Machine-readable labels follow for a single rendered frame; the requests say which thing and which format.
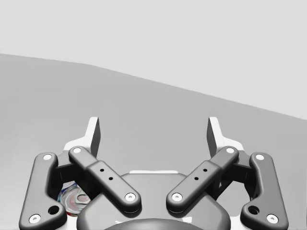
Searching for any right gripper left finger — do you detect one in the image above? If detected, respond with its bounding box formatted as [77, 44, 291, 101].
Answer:
[19, 116, 141, 230]

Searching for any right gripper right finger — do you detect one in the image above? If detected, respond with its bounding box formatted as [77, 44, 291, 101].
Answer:
[165, 116, 288, 227]

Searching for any red and white can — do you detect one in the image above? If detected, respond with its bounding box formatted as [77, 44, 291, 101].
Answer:
[57, 181, 93, 216]

